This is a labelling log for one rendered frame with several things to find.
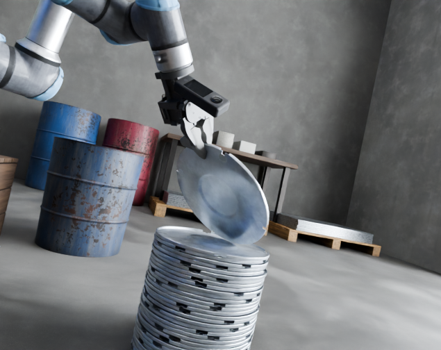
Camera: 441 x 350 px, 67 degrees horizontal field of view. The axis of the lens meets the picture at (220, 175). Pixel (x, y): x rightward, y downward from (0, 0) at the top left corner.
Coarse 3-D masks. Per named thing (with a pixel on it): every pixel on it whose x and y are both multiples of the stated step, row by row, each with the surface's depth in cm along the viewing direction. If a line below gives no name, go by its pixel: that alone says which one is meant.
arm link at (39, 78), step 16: (48, 0) 86; (48, 16) 86; (64, 16) 88; (32, 32) 87; (48, 32) 88; (64, 32) 91; (16, 48) 87; (32, 48) 87; (48, 48) 89; (16, 64) 85; (32, 64) 88; (48, 64) 90; (16, 80) 87; (32, 80) 89; (48, 80) 92; (32, 96) 93; (48, 96) 95
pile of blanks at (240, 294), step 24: (168, 264) 72; (192, 264) 70; (216, 264) 69; (240, 264) 74; (264, 264) 77; (144, 288) 81; (168, 288) 71; (192, 288) 69; (216, 288) 69; (240, 288) 74; (144, 312) 75; (168, 312) 70; (192, 312) 69; (216, 312) 69; (240, 312) 72; (144, 336) 73; (168, 336) 70; (192, 336) 69; (216, 336) 71; (240, 336) 73
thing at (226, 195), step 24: (192, 168) 83; (216, 168) 77; (240, 168) 72; (192, 192) 89; (216, 192) 83; (240, 192) 76; (216, 216) 87; (240, 216) 80; (264, 216) 74; (240, 240) 85
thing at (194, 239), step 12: (156, 228) 83; (168, 228) 90; (180, 228) 94; (192, 228) 97; (168, 240) 73; (180, 240) 77; (192, 240) 80; (204, 240) 81; (216, 240) 84; (204, 252) 69; (216, 252) 73; (228, 252) 76; (240, 252) 79; (252, 252) 82; (264, 252) 86
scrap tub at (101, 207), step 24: (72, 144) 139; (72, 168) 139; (96, 168) 140; (120, 168) 146; (48, 192) 144; (72, 192) 139; (96, 192) 141; (120, 192) 148; (48, 216) 142; (72, 216) 139; (96, 216) 142; (120, 216) 151; (48, 240) 140; (72, 240) 140; (96, 240) 144; (120, 240) 157
